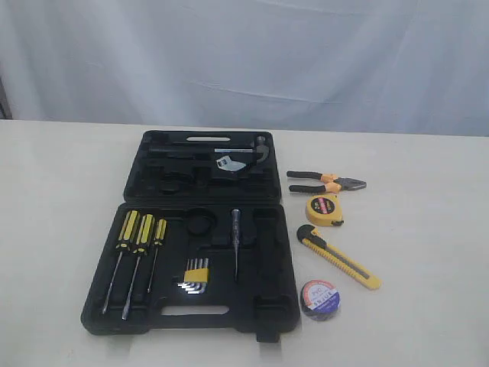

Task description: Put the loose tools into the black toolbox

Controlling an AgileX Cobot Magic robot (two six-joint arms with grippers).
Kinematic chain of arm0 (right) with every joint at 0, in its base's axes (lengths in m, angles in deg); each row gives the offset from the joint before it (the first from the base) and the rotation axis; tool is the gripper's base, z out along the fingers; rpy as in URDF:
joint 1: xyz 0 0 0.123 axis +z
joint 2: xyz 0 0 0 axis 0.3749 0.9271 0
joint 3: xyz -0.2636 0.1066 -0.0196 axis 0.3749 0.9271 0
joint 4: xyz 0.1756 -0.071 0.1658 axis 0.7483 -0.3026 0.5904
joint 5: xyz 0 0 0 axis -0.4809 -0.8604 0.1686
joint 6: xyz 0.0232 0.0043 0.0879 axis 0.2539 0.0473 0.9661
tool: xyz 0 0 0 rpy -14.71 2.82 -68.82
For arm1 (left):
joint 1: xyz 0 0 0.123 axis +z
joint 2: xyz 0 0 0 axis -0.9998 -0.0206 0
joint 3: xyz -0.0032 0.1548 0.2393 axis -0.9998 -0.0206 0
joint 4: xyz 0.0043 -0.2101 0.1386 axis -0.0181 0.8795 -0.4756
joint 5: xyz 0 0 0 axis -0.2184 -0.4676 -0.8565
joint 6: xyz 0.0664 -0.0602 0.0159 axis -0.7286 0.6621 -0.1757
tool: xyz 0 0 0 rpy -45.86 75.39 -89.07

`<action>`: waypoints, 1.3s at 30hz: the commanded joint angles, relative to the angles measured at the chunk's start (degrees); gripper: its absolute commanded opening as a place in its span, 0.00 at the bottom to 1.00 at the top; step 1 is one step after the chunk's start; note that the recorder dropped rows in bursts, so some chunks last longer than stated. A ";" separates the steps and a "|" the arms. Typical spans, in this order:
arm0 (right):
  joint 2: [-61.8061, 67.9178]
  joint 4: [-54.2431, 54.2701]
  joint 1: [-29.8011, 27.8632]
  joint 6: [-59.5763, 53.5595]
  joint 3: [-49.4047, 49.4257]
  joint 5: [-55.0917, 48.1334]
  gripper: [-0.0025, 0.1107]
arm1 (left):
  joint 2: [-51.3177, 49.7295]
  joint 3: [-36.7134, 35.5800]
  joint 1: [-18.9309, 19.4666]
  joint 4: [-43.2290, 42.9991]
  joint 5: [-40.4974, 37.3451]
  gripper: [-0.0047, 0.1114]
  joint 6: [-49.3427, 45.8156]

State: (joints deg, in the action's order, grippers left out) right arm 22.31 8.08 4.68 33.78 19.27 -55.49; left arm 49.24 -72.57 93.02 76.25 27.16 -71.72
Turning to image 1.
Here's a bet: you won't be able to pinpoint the small yellow black screwdriver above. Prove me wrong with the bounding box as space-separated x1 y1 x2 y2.
147 219 167 294

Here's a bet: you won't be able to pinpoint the black plastic tool case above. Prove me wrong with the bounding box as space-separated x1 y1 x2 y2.
81 130 300 343

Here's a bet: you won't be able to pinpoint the yellow utility knife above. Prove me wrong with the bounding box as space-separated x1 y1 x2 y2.
296 224 382 291

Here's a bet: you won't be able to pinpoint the claw hammer black handle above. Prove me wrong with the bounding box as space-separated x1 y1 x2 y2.
148 136 270 163

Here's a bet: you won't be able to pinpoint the hex key set yellow holder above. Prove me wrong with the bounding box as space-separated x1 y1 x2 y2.
177 258 209 295

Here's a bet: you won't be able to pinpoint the black electrical tape roll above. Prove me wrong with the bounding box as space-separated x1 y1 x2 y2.
300 280 341 322

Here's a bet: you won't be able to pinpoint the yellow tape measure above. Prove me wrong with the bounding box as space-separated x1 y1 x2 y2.
306 194 344 227

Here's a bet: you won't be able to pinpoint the large yellow black screwdriver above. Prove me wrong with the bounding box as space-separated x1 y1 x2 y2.
102 209 141 315

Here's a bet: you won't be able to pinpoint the silver adjustable wrench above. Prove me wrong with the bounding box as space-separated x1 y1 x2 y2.
215 154 248 174

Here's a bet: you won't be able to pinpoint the clear handle tester screwdriver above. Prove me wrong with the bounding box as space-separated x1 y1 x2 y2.
231 208 241 281

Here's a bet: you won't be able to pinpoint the middle yellow black screwdriver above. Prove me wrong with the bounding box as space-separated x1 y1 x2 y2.
121 213 155 320

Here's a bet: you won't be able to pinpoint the orange black handled pliers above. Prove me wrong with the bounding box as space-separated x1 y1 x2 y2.
287 171 367 194

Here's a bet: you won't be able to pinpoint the white backdrop curtain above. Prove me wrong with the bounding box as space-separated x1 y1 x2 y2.
1 1 488 136

